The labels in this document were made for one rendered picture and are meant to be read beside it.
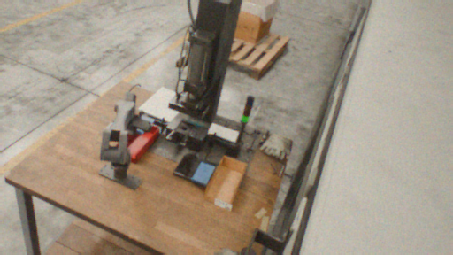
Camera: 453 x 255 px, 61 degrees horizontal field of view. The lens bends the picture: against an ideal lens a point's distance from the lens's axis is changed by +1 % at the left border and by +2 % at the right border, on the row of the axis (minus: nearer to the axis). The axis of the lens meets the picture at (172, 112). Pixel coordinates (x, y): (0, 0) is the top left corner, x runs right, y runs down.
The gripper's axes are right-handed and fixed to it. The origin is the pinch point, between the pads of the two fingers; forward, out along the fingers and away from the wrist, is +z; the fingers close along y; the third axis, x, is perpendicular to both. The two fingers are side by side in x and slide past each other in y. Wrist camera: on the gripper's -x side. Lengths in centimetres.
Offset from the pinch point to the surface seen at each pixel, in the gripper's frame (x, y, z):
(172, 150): -17.7, 2.3, 15.6
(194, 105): -23.0, 20.3, -6.1
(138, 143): -0.4, -1.8, 12.8
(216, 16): -22, 50, -36
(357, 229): -79, -32, -96
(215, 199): -48, -15, 2
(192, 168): -31.7, -4.2, 9.3
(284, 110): -63, 146, 204
